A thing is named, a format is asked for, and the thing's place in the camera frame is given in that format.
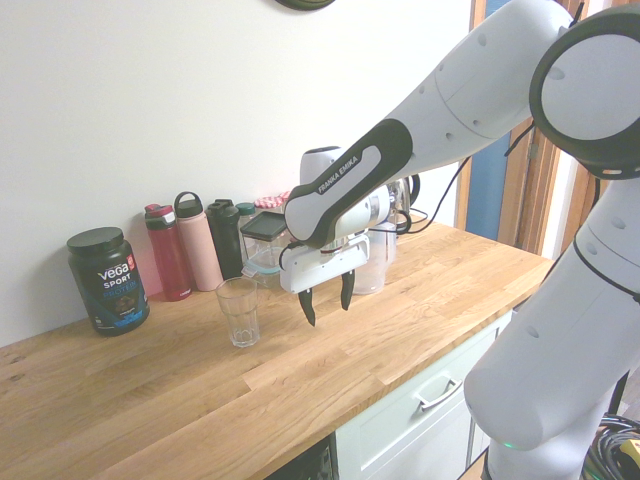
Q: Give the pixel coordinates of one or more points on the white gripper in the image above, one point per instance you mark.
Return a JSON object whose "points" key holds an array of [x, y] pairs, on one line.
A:
{"points": [[320, 272]]}

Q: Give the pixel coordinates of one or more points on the clear plastic pitcher blue lid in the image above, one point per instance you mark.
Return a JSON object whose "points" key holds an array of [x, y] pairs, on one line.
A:
{"points": [[375, 272]]}

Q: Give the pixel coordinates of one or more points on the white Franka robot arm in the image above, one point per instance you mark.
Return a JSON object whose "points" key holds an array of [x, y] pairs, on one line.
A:
{"points": [[475, 100]]}

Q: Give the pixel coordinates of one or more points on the pink water bottle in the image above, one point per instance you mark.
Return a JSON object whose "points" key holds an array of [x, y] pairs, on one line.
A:
{"points": [[200, 250]]}

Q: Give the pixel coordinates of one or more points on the red water bottle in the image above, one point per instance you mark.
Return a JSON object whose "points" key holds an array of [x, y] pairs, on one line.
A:
{"points": [[170, 260]]}

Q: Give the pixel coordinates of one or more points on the teal lidded glass container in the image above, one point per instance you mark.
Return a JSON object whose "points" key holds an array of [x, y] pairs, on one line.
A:
{"points": [[265, 266]]}

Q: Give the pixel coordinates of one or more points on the clear glass tumbler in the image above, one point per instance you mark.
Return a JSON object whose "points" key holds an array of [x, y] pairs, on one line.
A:
{"points": [[242, 320]]}

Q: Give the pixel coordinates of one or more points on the black lidded clear container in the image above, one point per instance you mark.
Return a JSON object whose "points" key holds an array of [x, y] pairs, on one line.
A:
{"points": [[262, 225]]}

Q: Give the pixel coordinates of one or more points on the red checkered lid glass jar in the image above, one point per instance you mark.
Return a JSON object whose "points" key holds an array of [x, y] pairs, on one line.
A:
{"points": [[270, 201]]}

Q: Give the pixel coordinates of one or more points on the black shaker bottle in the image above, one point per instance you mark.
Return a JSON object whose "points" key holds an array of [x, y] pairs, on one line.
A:
{"points": [[225, 240]]}

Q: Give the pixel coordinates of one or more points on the green lidded jar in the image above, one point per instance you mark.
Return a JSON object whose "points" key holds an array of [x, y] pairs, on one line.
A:
{"points": [[246, 209]]}

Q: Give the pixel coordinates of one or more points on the black dishwasher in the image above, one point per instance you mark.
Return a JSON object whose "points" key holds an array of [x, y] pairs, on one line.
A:
{"points": [[305, 462]]}

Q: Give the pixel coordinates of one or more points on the black Vega protein tub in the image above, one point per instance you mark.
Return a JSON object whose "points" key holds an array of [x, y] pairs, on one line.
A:
{"points": [[110, 285]]}

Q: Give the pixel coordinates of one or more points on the yellow box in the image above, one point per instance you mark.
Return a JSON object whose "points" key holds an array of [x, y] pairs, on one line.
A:
{"points": [[631, 457]]}

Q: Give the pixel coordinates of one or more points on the wooden door frame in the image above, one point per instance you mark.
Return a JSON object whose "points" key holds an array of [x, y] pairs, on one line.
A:
{"points": [[520, 200]]}

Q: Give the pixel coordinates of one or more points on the black round wall object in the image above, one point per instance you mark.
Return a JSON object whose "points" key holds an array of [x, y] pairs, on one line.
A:
{"points": [[305, 4]]}

